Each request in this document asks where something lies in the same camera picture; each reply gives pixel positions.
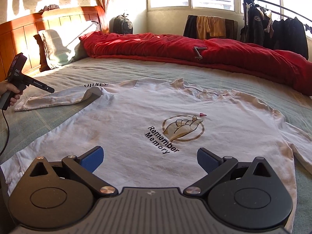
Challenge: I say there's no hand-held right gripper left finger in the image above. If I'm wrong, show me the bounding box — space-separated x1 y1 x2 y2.
29 146 119 197

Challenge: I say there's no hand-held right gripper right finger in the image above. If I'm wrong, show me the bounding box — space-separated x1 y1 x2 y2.
183 147 272 197

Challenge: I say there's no white printed t-shirt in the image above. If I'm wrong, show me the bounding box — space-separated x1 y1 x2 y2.
0 77 312 234

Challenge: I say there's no metal clothes rack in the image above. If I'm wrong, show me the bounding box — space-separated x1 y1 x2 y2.
240 0 312 30

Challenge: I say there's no person's left hand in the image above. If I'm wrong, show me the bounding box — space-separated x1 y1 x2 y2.
0 82 23 108

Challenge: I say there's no wooden headboard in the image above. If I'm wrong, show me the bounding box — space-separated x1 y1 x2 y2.
0 5 109 81

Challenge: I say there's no green and white pillow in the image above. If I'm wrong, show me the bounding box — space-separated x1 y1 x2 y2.
34 21 101 72

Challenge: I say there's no brown crumpled cloth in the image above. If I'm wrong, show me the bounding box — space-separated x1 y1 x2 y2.
38 4 59 14

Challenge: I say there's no grey backpack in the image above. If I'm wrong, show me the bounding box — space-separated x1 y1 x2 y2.
109 15 134 35

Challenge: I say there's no red duvet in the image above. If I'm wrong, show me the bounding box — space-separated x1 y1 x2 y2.
79 32 312 96

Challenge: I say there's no brown chair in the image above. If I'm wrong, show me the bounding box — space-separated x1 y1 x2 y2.
224 19 239 41

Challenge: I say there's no orange draped cloth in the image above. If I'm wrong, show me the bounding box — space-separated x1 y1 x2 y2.
196 16 227 39

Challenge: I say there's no black draped cloth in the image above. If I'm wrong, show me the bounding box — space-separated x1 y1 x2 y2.
183 15 199 38

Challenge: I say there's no black jacket with round patch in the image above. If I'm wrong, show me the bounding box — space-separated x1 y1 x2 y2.
240 0 266 47

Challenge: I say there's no black hanging garment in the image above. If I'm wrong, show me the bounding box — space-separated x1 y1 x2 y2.
270 17 309 60

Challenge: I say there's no beige hanging garment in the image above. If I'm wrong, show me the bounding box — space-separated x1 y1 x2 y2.
263 10 275 33

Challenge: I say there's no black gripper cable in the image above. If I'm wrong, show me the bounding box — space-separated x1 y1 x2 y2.
0 108 10 156

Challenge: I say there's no grey metal crank handle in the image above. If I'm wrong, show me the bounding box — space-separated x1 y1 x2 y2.
194 46 207 60

